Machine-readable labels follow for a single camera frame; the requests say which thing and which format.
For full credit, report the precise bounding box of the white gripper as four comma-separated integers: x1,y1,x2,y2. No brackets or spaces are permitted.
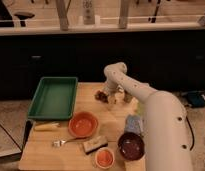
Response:
103,85,118,109

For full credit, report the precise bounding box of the bunch of dark grapes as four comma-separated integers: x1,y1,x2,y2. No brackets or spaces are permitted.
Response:
95,91,109,103

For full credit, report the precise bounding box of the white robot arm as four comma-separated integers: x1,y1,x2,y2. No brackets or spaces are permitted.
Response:
104,62,193,171

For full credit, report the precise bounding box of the orange red bowl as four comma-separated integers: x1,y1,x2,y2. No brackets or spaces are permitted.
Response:
68,112,98,138

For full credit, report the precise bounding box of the dark maroon bowl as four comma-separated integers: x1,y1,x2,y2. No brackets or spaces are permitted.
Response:
118,132,145,161

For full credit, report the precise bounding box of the metal measuring cup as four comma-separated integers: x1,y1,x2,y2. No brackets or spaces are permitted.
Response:
124,91,133,103

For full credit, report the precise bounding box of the light green cup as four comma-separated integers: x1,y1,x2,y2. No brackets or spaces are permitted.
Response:
137,102,144,114

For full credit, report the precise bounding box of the blue cloth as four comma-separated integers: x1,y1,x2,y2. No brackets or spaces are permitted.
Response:
124,115,143,135

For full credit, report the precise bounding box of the sponge block with dark base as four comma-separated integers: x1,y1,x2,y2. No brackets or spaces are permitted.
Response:
83,136,108,154

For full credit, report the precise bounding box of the green plastic tray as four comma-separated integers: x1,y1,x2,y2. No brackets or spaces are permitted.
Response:
28,77,78,120

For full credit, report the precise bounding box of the small white orange cup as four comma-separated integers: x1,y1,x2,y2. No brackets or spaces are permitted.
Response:
95,147,114,169

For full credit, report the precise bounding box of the silver fork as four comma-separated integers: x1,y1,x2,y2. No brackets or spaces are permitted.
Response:
52,138,84,148

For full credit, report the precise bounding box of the teal object on floor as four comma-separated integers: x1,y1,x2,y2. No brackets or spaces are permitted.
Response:
186,92,205,108

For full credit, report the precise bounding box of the white remote-like device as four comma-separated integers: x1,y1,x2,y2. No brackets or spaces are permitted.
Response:
82,0,95,25

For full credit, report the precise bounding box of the black stool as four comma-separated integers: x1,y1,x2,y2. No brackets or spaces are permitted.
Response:
15,12,34,27

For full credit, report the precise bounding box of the black cable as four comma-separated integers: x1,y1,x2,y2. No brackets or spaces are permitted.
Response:
185,114,196,151

